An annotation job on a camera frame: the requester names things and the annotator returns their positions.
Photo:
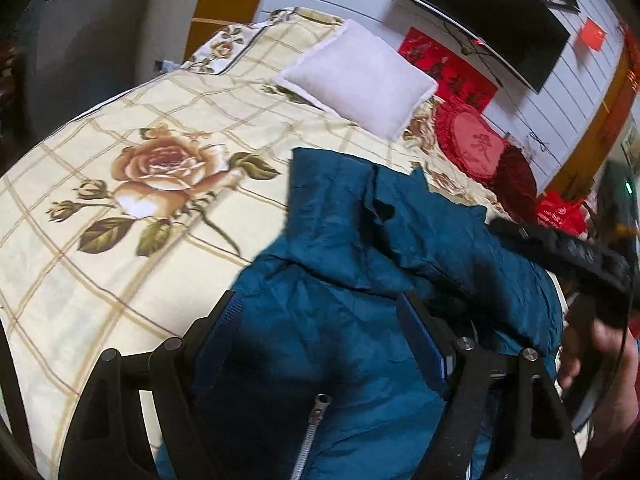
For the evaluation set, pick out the right hand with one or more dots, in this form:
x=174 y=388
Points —
x=617 y=409

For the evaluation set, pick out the white square pillow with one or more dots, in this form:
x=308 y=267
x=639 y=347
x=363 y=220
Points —
x=356 y=75

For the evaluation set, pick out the dark red velvet cushion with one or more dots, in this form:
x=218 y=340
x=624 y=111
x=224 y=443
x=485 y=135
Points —
x=514 y=186

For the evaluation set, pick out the red heart-shaped cushion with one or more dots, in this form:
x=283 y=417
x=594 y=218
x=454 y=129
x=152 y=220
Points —
x=468 y=141

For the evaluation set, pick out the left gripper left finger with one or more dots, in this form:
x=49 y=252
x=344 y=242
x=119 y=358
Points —
x=107 y=438

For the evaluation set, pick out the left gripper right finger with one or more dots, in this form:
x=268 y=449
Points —
x=512 y=397

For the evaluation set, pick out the black wall television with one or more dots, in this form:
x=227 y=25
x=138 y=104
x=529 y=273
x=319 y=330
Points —
x=523 y=34

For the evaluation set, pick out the red shopping bag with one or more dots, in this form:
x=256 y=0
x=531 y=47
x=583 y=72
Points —
x=568 y=216

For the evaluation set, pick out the grey refrigerator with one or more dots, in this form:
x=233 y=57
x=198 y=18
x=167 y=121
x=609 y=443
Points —
x=79 y=53

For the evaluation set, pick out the floral plaid bed sheet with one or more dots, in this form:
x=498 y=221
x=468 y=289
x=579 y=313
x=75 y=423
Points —
x=131 y=220

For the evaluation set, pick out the blue quilted down coat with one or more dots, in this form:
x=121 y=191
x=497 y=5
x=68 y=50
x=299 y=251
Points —
x=319 y=316

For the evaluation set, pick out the red calligraphy wall banner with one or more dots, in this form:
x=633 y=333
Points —
x=456 y=78

